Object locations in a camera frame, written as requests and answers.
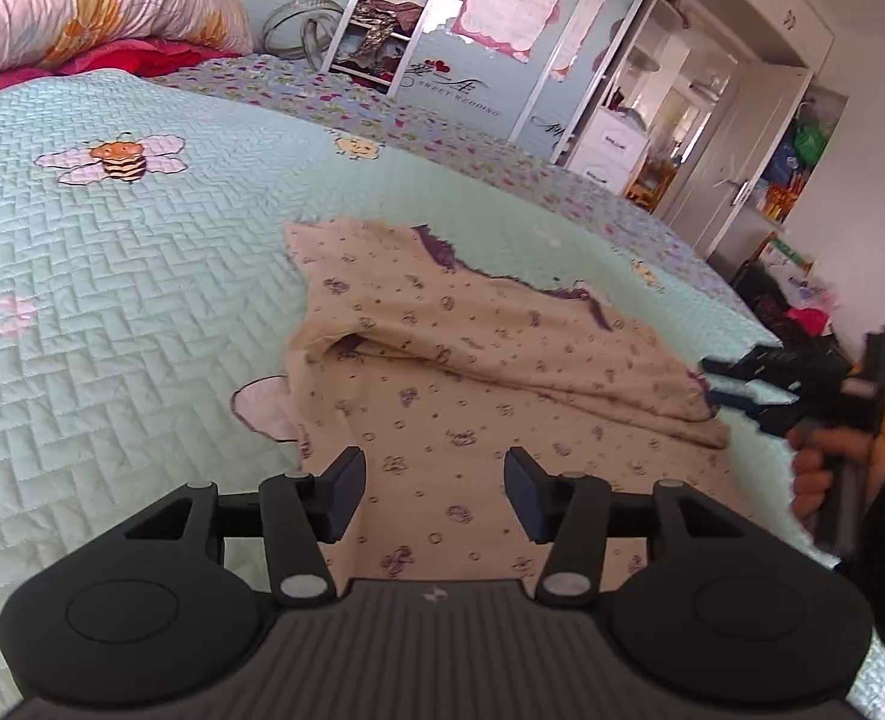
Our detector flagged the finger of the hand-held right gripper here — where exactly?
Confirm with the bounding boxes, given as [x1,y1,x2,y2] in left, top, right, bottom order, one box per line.
[712,384,799,437]
[701,345,803,391]

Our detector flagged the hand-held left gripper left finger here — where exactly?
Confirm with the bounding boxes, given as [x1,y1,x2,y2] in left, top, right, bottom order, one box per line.
[123,446,368,610]

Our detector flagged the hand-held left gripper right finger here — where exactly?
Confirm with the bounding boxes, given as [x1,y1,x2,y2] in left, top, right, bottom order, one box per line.
[503,446,747,610]

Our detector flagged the cream printed shirt purple lace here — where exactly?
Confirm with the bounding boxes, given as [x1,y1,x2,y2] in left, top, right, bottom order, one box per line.
[283,217,732,582]

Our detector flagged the pile of clothes in wardrobe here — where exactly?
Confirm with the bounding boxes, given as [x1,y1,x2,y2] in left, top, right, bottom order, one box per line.
[337,0,421,83]

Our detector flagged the person's right hand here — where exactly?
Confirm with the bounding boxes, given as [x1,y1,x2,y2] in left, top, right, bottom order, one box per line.
[787,420,874,526]

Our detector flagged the black armchair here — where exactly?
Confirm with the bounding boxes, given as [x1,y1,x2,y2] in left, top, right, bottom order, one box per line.
[731,262,863,368]

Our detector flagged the plastic bags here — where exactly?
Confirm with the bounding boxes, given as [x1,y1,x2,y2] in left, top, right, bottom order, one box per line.
[783,274,841,335]

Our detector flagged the green cardboard box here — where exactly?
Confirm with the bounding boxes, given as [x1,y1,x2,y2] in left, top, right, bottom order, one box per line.
[757,234,814,275]

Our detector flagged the white door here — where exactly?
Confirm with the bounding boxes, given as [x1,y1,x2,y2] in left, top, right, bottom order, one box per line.
[659,64,814,260]

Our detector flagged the wooden chair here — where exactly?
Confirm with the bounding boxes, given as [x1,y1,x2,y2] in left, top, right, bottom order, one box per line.
[626,157,679,215]

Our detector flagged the white drawer cabinet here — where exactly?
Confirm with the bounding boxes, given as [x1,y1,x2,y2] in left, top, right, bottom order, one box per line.
[566,109,652,196]

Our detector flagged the green bee-print quilt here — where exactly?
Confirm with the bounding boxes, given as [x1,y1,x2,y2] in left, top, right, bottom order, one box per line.
[0,64,885,720]

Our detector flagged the light blue sliding-door wardrobe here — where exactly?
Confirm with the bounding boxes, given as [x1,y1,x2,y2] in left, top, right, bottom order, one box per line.
[224,0,676,166]

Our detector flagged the red blanket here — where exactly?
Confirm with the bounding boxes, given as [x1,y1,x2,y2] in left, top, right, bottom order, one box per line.
[0,37,244,110]

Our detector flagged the pink floral rolled duvet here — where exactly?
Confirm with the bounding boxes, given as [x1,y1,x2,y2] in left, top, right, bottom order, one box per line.
[0,0,254,87]

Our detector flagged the bags in wall niche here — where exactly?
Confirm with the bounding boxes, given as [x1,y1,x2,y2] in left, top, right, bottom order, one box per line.
[761,90,848,222]

